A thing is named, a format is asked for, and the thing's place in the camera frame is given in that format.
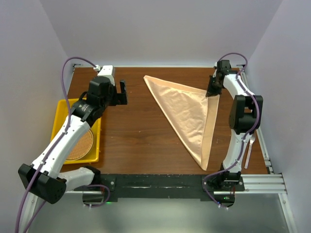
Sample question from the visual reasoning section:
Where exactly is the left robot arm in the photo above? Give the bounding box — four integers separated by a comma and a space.
18, 76, 128, 204

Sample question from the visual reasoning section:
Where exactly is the round woven coaster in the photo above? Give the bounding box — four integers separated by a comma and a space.
66, 130, 94, 161

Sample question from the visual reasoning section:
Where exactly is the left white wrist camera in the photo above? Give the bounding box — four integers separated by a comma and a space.
93, 65, 115, 80

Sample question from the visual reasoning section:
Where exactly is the yellow plastic tray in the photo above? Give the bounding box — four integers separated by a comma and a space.
51, 100, 102, 165

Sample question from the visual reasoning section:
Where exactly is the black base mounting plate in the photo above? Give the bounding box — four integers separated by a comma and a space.
101, 174, 245, 203

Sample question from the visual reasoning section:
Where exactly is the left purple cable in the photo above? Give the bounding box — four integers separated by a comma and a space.
14, 56, 111, 233

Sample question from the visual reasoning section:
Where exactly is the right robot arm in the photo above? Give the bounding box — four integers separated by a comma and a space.
206, 60, 263, 191

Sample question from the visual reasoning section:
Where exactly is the aluminium table frame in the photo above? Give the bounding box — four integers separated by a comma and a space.
18, 63, 298, 233

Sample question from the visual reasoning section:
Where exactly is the peach cloth napkin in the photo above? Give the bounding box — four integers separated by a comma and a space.
143, 75, 220, 171

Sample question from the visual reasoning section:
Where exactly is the silver fork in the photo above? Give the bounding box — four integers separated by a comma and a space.
244, 133, 256, 169

